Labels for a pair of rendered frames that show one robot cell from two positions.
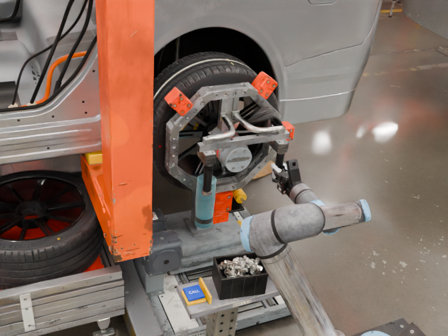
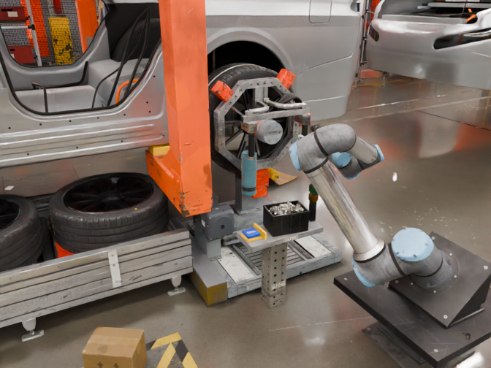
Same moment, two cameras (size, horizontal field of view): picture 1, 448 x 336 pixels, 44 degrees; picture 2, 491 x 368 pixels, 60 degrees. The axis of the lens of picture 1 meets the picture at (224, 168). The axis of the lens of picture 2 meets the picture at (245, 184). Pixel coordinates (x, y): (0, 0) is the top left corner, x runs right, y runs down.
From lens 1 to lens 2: 62 cm
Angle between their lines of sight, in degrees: 8
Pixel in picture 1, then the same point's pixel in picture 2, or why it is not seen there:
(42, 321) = (126, 277)
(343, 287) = not seen: hidden behind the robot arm
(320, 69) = (322, 76)
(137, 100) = (195, 69)
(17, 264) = (104, 229)
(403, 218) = (397, 200)
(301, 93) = (310, 96)
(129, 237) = (194, 193)
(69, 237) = (143, 207)
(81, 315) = (158, 271)
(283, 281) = (328, 190)
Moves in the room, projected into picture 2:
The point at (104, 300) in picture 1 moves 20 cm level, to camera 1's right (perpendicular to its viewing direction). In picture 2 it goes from (176, 258) to (212, 258)
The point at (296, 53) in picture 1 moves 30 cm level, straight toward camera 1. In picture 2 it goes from (304, 63) to (305, 70)
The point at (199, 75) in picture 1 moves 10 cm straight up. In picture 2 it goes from (235, 71) to (235, 53)
